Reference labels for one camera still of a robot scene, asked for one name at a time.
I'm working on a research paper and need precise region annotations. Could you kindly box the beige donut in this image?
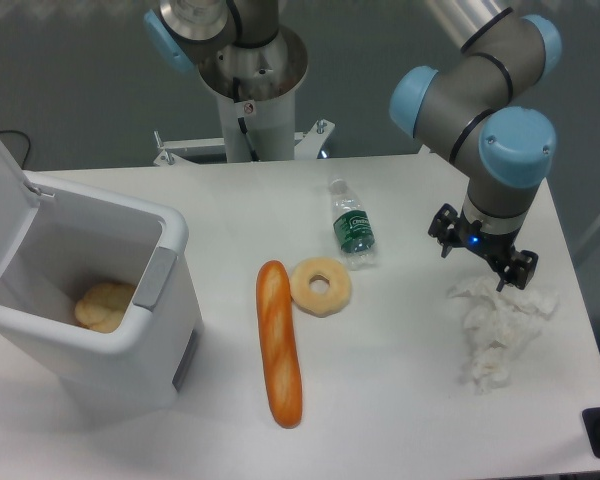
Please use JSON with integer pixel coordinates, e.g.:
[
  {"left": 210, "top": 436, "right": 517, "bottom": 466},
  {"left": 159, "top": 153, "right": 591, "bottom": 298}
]
[{"left": 290, "top": 257, "right": 352, "bottom": 317}]

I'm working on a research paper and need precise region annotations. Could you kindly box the white trash can body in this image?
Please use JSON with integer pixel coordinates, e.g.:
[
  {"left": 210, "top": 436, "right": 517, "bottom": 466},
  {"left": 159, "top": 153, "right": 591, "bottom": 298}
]
[{"left": 0, "top": 173, "right": 201, "bottom": 413}]

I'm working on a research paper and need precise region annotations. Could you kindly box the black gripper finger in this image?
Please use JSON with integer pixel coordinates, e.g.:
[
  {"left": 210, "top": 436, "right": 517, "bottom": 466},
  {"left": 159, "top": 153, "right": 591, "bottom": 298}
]
[
  {"left": 496, "top": 250, "right": 539, "bottom": 292},
  {"left": 428, "top": 203, "right": 458, "bottom": 258}
]

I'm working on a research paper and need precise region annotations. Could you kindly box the crumpled white tissue paper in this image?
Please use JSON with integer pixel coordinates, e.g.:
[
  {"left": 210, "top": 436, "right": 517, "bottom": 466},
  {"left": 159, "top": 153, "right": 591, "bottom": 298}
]
[{"left": 447, "top": 276, "right": 560, "bottom": 394}]

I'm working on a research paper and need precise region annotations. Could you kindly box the black floor cable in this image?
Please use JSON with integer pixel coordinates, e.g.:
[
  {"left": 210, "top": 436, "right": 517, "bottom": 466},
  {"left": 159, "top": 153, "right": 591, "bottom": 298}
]
[{"left": 0, "top": 129, "right": 33, "bottom": 169}]

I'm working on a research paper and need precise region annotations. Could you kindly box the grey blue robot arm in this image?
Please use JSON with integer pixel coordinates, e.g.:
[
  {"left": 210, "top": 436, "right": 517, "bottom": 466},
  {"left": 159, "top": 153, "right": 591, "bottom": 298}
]
[{"left": 144, "top": 1, "right": 562, "bottom": 289}]

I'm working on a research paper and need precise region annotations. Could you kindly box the bread roll in trash can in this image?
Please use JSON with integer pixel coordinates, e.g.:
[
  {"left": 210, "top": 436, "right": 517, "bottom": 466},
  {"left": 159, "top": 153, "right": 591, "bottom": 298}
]
[{"left": 74, "top": 282, "right": 136, "bottom": 334}]

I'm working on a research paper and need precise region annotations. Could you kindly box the orange baguette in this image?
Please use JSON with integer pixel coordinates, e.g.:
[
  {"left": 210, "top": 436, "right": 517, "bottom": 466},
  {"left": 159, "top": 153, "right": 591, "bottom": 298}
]
[{"left": 256, "top": 260, "right": 303, "bottom": 429}]

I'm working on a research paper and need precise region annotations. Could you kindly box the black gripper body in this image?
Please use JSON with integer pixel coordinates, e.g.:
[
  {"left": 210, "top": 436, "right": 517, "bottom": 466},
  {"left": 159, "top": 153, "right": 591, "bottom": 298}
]
[{"left": 449, "top": 205, "right": 521, "bottom": 275}]

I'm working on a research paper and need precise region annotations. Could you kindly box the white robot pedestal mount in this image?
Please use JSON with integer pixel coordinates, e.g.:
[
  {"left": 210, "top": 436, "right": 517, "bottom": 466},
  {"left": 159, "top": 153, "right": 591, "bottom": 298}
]
[{"left": 152, "top": 24, "right": 337, "bottom": 167}]

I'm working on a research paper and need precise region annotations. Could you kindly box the clear plastic water bottle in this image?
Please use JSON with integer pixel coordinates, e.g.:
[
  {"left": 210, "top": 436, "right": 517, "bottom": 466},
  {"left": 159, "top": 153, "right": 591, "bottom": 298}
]
[{"left": 328, "top": 177, "right": 377, "bottom": 270}]

